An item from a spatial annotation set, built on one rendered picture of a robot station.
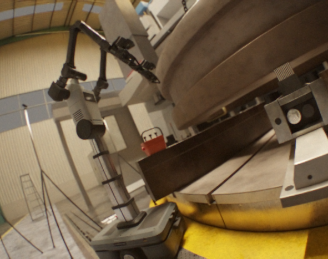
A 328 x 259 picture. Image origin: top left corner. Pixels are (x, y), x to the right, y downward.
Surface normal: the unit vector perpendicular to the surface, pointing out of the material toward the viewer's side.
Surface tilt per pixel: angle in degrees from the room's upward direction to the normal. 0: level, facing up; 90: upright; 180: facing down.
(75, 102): 90
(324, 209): 90
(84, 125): 90
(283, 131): 90
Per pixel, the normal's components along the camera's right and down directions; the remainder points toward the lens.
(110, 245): -0.25, 0.02
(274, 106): -0.67, 0.23
